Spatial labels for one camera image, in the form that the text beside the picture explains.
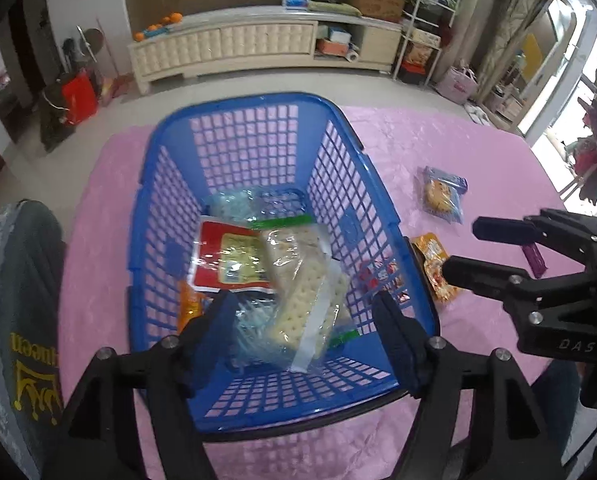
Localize orange box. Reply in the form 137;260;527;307
315;39;349;56

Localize light blue snack packet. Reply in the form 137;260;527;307
206;189;264;223

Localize yellow spicy snack packet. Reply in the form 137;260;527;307
409;232;463;306

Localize brown cardboard box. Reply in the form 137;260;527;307
349;0;406;23

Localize white TV cabinet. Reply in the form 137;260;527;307
128;5;404;96

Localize small purple packet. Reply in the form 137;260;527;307
523;242;546;278

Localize glass balcony door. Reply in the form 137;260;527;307
518;5;597;151

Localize green folded cloth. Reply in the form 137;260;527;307
305;0;361;17

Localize red yellow snack packet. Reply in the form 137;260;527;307
187;215;274;293

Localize white metal shelf rack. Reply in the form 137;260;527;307
392;0;461;86

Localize brown round wall panel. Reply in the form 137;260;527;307
83;27;106;53

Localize black bag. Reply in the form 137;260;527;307
39;80;76;153

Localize red cloth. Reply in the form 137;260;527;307
571;135;597;206

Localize pink tote bag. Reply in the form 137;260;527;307
435;60;479;106

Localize broom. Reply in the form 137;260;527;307
96;17;134;98

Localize blue denim clothing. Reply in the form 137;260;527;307
531;360;584;468

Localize black umbrella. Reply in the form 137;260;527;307
61;37;79;76

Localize patterned beige curtain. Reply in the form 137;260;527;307
478;0;549;106

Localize green-edged cracker packet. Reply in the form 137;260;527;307
256;216;361;361

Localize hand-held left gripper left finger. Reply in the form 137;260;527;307
42;291;239;480

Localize grey embroidered cloth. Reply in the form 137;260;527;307
0;199;69;480

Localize pink tablecloth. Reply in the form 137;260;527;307
58;105;586;480

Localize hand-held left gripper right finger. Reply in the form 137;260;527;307
372;291;565;480

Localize black red box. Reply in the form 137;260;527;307
398;62;431;83

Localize blue cookie packet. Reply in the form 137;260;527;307
418;166;469;225

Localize arched standing mirror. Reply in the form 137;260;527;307
485;0;584;131

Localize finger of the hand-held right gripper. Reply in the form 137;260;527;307
472;207;597;262
442;255;586;322

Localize blue plastic basket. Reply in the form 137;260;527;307
127;91;441;443

